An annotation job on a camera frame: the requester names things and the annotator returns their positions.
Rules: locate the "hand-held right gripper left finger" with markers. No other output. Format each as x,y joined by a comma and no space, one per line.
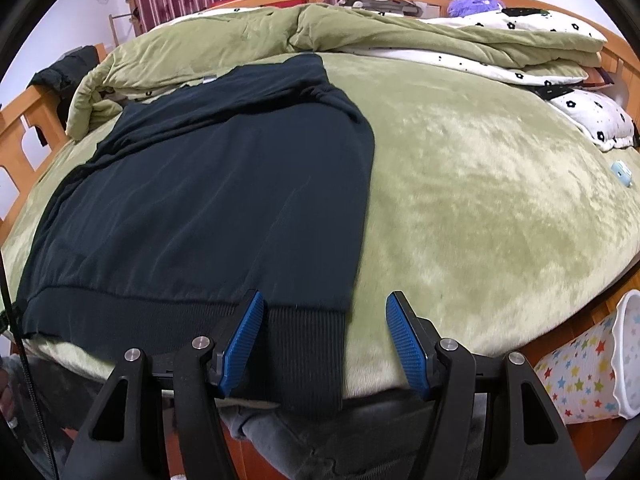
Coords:
242,345

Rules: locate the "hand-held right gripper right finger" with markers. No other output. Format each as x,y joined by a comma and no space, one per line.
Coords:
407,350

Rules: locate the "black sweatshirt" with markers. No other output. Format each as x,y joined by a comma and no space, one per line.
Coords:
200,185

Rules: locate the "person's left hand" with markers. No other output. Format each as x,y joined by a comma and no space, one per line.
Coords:
5,395

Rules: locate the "person's right leg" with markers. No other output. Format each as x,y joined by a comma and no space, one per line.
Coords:
325,440

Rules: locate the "person's leg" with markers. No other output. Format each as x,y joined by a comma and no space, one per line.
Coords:
55,410
325,440

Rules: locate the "star-patterned trash bin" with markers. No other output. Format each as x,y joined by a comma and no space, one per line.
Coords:
585,380

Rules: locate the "person's left leg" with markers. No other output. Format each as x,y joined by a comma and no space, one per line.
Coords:
55,410

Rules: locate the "small blue toy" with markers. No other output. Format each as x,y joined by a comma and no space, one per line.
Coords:
622,174

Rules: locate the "white floral pillow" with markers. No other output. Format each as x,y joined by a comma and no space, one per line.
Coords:
595,115

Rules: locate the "green and white floral quilt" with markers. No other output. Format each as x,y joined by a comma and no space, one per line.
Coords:
225,35

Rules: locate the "black jacket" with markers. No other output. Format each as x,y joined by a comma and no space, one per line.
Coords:
65,72

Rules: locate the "wooden coat rack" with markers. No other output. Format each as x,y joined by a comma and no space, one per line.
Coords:
114,27

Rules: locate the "purple plush toy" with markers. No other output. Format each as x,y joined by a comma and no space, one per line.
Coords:
472,4

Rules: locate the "wooden bed frame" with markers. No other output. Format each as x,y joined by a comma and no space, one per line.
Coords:
20,115

